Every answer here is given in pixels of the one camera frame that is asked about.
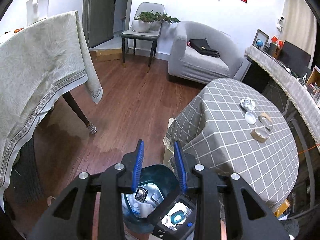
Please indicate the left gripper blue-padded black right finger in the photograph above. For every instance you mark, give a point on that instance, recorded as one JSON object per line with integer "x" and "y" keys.
{"x": 246, "y": 215}

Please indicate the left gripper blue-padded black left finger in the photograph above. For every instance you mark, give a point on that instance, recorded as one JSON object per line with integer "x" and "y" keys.
{"x": 70, "y": 216}

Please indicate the black Face tissue pack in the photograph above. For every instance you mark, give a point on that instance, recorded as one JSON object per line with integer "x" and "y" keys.
{"x": 141, "y": 194}

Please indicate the teal trash bin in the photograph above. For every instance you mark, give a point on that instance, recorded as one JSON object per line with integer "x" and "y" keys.
{"x": 160, "y": 181}

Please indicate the brown tape roll front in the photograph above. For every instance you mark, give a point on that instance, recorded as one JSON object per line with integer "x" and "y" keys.
{"x": 260, "y": 134}

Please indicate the brown tape roll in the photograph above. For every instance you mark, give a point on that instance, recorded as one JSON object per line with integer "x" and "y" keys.
{"x": 260, "y": 134}
{"x": 266, "y": 120}

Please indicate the grey checked tablecloth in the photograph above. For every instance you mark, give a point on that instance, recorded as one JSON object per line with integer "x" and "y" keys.
{"x": 213, "y": 128}

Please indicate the clear plastic lid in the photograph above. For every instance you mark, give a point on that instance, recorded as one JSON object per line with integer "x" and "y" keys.
{"x": 250, "y": 117}

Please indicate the brown tape roll rear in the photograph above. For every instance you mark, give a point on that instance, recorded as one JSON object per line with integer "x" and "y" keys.
{"x": 266, "y": 120}

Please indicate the crumpled silver foil ball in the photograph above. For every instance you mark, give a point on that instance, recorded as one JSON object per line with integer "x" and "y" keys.
{"x": 248, "y": 104}

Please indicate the dark wooden table leg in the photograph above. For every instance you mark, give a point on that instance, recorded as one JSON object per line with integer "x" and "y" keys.
{"x": 76, "y": 109}

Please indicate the beige lace sideboard runner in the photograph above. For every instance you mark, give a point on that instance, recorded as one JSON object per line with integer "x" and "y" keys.
{"x": 298, "y": 95}

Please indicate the wooden shelf box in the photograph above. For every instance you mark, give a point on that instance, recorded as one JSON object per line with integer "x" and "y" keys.
{"x": 313, "y": 82}

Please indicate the beige tablecloth on left table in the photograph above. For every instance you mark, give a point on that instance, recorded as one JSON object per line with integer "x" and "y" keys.
{"x": 38, "y": 65}

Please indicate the black monitor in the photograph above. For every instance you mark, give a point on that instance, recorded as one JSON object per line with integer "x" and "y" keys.
{"x": 293, "y": 57}

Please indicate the grey armchair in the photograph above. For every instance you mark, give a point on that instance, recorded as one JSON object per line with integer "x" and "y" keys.
{"x": 187, "y": 63}

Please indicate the small blue globe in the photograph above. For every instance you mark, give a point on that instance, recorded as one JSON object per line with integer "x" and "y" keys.
{"x": 259, "y": 43}

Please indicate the framed picture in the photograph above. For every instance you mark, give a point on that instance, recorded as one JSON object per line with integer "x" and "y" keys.
{"x": 263, "y": 36}

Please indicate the black handbag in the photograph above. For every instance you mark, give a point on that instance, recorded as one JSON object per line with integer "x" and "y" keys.
{"x": 203, "y": 48}

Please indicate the potted green plant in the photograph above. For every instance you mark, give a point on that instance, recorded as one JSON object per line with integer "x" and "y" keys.
{"x": 149, "y": 20}

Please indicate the grey dining chair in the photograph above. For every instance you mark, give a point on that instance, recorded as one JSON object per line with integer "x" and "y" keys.
{"x": 152, "y": 36}

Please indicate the grey door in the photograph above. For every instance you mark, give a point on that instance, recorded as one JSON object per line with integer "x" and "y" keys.
{"x": 103, "y": 21}

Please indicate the white security camera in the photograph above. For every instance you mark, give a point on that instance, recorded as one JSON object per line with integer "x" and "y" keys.
{"x": 280, "y": 23}

